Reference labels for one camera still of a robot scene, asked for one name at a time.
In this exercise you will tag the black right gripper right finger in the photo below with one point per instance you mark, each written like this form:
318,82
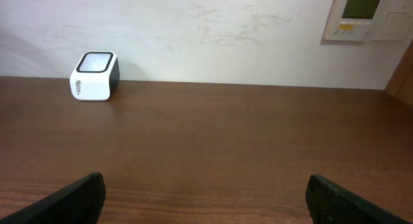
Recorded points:
329,203

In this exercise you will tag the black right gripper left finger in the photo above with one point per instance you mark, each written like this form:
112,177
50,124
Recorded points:
79,202

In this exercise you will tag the white barcode scanner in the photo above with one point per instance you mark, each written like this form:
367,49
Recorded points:
95,77

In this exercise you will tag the beige wall control panel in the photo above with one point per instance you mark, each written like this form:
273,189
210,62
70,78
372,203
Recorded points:
368,20

